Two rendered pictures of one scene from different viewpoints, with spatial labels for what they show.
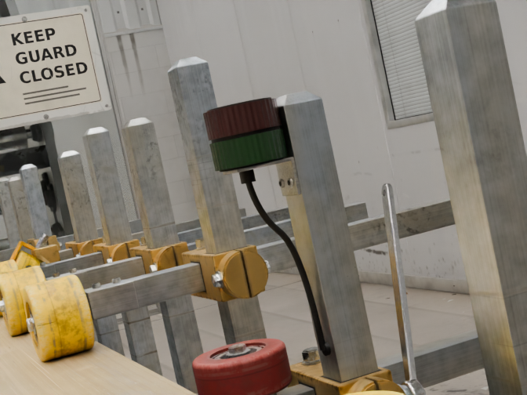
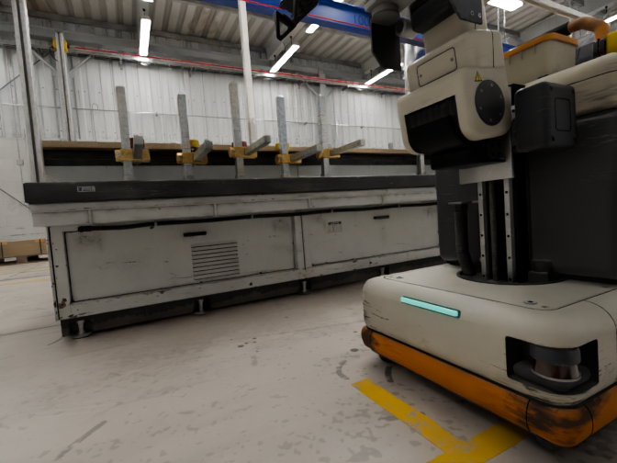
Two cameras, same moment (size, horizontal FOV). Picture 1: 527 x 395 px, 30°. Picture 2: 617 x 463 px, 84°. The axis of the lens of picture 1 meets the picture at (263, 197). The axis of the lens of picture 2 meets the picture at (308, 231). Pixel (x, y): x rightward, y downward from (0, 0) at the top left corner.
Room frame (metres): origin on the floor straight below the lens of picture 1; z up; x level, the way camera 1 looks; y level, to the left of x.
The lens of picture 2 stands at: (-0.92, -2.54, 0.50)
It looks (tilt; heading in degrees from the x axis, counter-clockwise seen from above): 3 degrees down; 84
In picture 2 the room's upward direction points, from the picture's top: 4 degrees counter-clockwise
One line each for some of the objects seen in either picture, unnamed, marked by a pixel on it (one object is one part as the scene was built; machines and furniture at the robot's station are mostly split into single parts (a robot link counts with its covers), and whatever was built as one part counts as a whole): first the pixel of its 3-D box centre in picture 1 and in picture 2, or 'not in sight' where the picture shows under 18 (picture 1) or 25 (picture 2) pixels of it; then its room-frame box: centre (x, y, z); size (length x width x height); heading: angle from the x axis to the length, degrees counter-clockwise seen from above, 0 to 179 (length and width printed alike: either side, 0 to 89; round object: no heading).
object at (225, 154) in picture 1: (248, 150); not in sight; (0.79, 0.00, 1.07); 0.06 x 0.06 x 0.02
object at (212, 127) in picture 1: (242, 119); not in sight; (0.79, 0.00, 1.10); 0.06 x 0.06 x 0.02
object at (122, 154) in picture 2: not in sight; (132, 155); (-1.50, -0.94, 0.81); 0.14 x 0.06 x 0.05; 21
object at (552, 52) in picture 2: not in sight; (524, 73); (-0.13, -1.57, 0.87); 0.23 x 0.15 x 0.11; 111
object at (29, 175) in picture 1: (50, 269); not in sight; (2.21, 0.50, 0.90); 0.04 x 0.04 x 0.48; 21
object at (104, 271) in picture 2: not in sight; (414, 213); (0.32, 0.36, 0.44); 5.10 x 0.69 x 0.87; 21
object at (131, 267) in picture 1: (202, 250); not in sight; (1.34, 0.10, 0.95); 0.50 x 0.04 x 0.04; 111
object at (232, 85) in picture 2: not in sight; (236, 130); (-1.06, -0.76, 0.94); 0.04 x 0.04 x 0.48; 21
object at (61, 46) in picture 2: not in sight; (70, 119); (-2.21, -0.02, 1.25); 0.15 x 0.08 x 1.10; 21
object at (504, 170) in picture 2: not in sight; (484, 129); (-0.37, -1.72, 0.68); 0.28 x 0.27 x 0.25; 111
